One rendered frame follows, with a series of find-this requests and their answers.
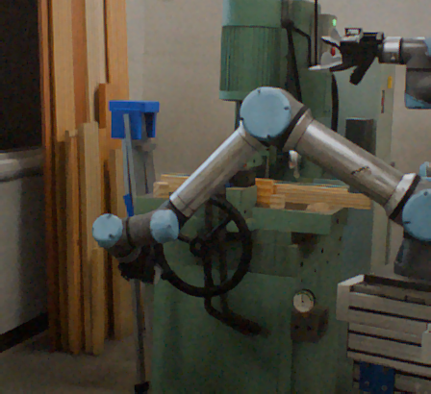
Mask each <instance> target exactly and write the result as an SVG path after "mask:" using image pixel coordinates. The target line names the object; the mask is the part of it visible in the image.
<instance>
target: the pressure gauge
mask: <svg viewBox="0 0 431 394"><path fill-rule="evenodd" d="M301 293H302V298H301ZM301 301H303V303H301ZM315 303H316V297H315V294H314V293H313V292H312V291H311V290H309V289H306V288H303V289H300V290H298V291H296V292H295V293H294V294H293V295H292V306H293V308H294V309H295V310H297V311H298V312H302V314H301V317H304V318H306V317H307V314H308V311H310V310H311V309H312V308H313V307H314V305H315Z"/></svg>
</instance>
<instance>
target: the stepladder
mask: <svg viewBox="0 0 431 394"><path fill-rule="evenodd" d="M109 111H110V112H111V113H112V138H122V150H123V165H124V181H125V195H123V197H124V201H125V204H126V211H127V217H130V216H135V215H136V200H137V196H141V195H144V194H148V193H152V192H154V183H155V182H156V174H155V165H154V157H153V149H157V143H156V142H152V140H151V137H156V130H157V112H160V102H152V101H131V100H118V101H110V103H109ZM154 286H155V279H154V282H153V284H151V283H143V282H141V289H142V299H143V308H144V317H145V326H143V329H142V313H141V297H140V282H139V280H138V279H137V278H135V279H131V287H132V303H133V318H134V334H135V349H136V365H137V380H138V383H137V384H135V392H136V393H139V394H140V393H142V392H144V391H146V390H148V389H149V381H147V380H146V376H145V360H144V345H143V333H144V332H145V331H146V336H147V345H148V355H149V364H150V373H151V382H152V356H153V321H154Z"/></svg>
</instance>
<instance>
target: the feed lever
mask: <svg viewBox="0 0 431 394"><path fill-rule="evenodd" d="M281 25H282V27H283V28H284V29H286V31H287V38H288V44H289V49H290V55H291V62H292V73H293V78H294V84H295V91H296V97H297V102H298V103H300V104H302V98H301V91H300V85H299V79H298V73H297V67H296V60H295V54H294V48H293V42H292V30H291V27H292V26H293V20H292V19H291V18H290V17H285V18H283V20H282V22H281ZM302 105H303V104H302Z"/></svg>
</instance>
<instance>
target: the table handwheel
mask: <svg viewBox="0 0 431 394"><path fill-rule="evenodd" d="M207 203H210V204H213V205H215V206H217V207H219V208H220V209H222V210H224V211H225V212H226V213H227V214H228V215H227V216H226V217H225V218H224V219H223V220H222V221H221V222H220V223H219V224H218V225H217V226H216V227H215V228H214V229H213V230H212V231H211V232H210V233H209V234H206V233H202V234H198V235H195V236H194V237H189V236H186V235H183V234H178V237H177V239H180V240H182V241H185V242H187V243H189V244H190V251H191V252H192V253H193V254H194V255H195V256H197V257H201V258H202V261H203V265H204V268H205V272H206V277H207V282H208V286H209V287H199V286H195V285H192V284H189V283H186V282H185V281H183V280H182V279H181V278H179V277H178V276H177V275H176V274H175V275H174V276H173V277H171V278H170V279H169V280H168V281H169V282H170V283H171V284H172V285H174V286H175V287H176V288H178V289H179V290H181V291H183V292H185V293H187V294H189V295H191V296H195V297H201V298H211V297H216V296H219V295H221V294H224V293H226V292H228V291H229V290H231V289H232V288H234V287H235V286H236V285H237V284H238V283H239V282H240V281H241V279H242V278H243V276H244V275H245V273H246V271H247V269H248V266H249V263H250V260H251V254H252V241H251V235H250V231H249V229H248V226H247V224H246V222H245V220H244V218H243V217H242V215H241V213H240V212H239V211H238V210H237V209H236V208H235V207H234V206H233V205H232V204H231V203H230V202H228V201H227V200H225V199H224V198H222V197H220V196H218V195H214V196H213V197H212V198H211V199H210V200H209V201H208V202H207ZM231 220H233V221H234V223H235V225H236V226H237V228H238V231H239V234H240V237H241V259H240V262H239V264H238V267H237V268H236V270H235V272H234V273H233V274H232V275H231V277H230V278H229V279H227V280H226V281H225V282H223V283H221V284H218V285H216V286H215V284H214V280H213V276H212V272H211V267H210V263H209V258H208V255H209V254H210V253H211V252H212V251H213V249H214V248H215V246H216V245H218V234H217V233H218V232H219V231H220V230H221V229H222V228H223V227H224V226H225V225H226V224H228V223H229V222H230V221H231ZM153 249H154V251H156V252H158V253H159V254H158V255H161V256H162V257H164V258H165V269H164V271H166V270H172V269H171V267H170V266H169V264H168V262H167V260H166V257H165V251H164V244H163V243H157V244H153Z"/></svg>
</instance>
